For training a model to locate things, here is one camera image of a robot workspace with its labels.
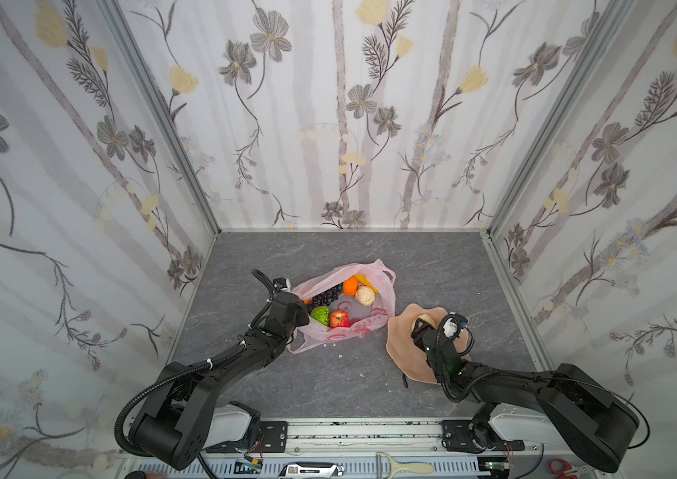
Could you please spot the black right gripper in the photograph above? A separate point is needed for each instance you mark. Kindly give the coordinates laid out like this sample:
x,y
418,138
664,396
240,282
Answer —
x,y
428,338

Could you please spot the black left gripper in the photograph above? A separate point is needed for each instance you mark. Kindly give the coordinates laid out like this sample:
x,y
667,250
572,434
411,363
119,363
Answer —
x,y
298,310

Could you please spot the red fake apple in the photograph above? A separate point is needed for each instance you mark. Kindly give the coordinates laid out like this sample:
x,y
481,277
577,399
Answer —
x,y
340,320

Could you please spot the pink plastic bag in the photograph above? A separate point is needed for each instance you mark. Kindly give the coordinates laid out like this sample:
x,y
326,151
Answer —
x,y
349,301

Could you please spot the orange fake tangerine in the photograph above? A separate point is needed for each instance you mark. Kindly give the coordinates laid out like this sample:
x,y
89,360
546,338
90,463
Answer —
x,y
350,286

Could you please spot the beige fake bun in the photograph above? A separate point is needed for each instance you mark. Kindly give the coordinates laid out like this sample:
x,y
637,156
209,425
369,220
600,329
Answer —
x,y
425,318
365,296

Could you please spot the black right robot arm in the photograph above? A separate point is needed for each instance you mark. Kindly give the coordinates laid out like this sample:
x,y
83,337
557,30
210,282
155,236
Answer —
x,y
595,423

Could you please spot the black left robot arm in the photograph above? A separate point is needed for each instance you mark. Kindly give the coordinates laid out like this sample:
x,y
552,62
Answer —
x,y
171,419

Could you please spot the green fake fruit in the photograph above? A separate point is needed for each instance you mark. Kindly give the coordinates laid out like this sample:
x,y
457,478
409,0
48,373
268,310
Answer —
x,y
322,315

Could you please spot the yellow fake banana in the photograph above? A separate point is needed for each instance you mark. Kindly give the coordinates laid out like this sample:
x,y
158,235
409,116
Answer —
x,y
363,282

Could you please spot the peach plastic bowl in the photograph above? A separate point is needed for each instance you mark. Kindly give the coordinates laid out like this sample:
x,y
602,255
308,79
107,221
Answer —
x,y
411,360

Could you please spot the black grape bunch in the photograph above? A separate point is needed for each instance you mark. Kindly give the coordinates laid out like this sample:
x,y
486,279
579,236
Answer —
x,y
327,297

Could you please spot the white utility knife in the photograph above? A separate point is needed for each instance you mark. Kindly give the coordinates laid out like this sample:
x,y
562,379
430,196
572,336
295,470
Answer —
x,y
307,470

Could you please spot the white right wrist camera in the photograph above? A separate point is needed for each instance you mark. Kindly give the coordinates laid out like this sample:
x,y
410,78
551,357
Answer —
x,y
450,328

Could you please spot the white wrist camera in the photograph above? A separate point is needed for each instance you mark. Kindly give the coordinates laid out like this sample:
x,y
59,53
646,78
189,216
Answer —
x,y
450,328
282,284

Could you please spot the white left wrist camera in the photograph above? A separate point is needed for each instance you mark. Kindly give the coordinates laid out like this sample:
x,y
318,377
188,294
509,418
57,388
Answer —
x,y
282,284

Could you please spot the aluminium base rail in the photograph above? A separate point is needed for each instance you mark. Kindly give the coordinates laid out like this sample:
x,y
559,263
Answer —
x,y
353,443

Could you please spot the cream handled peeler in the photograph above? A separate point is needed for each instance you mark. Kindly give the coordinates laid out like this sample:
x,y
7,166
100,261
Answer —
x,y
388,467

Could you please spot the red handled scissors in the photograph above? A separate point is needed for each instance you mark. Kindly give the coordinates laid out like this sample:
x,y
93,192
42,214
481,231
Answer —
x,y
562,469

